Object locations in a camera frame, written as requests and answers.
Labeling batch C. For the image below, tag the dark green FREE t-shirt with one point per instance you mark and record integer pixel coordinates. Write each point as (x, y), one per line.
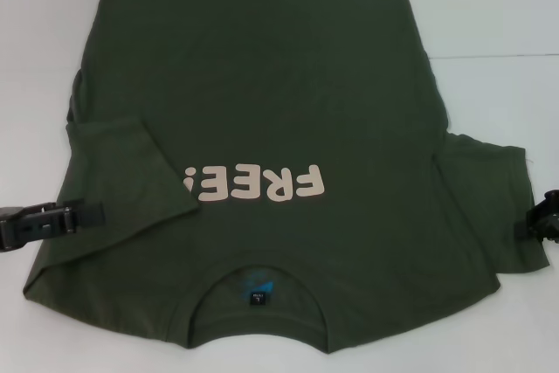
(262, 84)

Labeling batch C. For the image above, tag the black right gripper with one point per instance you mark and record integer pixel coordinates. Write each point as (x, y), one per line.
(546, 218)

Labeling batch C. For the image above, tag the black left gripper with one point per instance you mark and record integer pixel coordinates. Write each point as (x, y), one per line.
(19, 226)

